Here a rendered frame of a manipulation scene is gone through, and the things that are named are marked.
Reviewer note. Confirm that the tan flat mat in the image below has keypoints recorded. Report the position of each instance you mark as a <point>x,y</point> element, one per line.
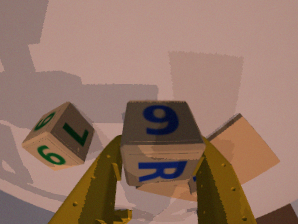
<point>243,148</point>

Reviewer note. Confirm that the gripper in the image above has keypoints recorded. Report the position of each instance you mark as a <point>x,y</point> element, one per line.
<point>220,197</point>

